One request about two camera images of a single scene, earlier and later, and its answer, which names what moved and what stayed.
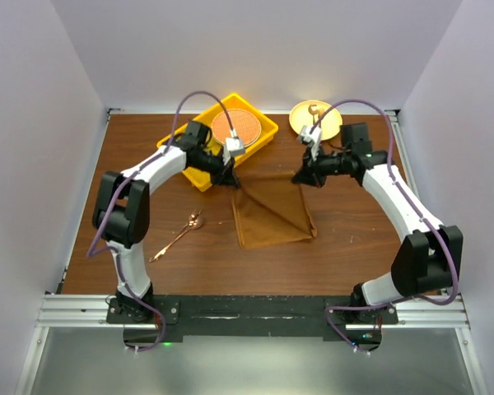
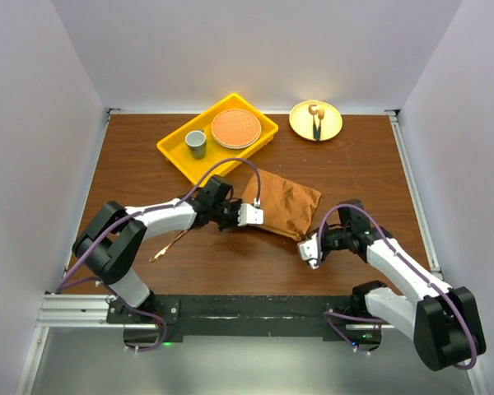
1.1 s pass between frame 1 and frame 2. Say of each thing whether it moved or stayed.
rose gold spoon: stayed
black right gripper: moved
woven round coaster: stayed
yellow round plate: stayed
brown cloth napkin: moved
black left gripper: moved
